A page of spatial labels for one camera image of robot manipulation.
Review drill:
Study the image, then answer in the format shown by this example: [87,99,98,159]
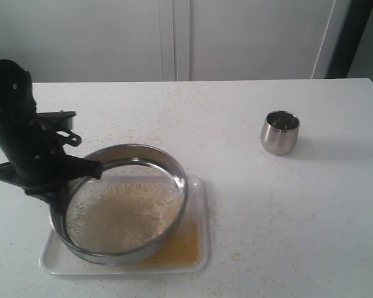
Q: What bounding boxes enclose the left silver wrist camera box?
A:
[37,111,76,130]

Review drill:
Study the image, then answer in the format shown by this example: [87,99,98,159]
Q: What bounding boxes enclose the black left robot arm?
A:
[0,60,103,211]

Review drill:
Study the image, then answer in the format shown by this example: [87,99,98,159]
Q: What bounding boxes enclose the pale coarse grains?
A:
[66,182,184,253]

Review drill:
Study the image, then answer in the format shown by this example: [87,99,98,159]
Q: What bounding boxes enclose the white cabinet doors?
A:
[0,1,350,82]

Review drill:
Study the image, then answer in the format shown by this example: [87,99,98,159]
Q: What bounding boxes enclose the small stainless steel cup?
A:
[260,111,300,156]

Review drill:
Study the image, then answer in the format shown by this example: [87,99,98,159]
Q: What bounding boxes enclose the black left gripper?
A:
[0,112,103,220]

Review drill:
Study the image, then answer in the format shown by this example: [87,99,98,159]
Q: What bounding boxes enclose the yellow fine sieved grains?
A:
[137,219,201,268]

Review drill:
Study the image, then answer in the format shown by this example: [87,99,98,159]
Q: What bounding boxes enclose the round steel mesh sieve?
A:
[50,144,188,265]

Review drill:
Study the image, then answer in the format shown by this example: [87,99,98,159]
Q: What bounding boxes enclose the white rectangular plastic tray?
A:
[39,176,211,276]

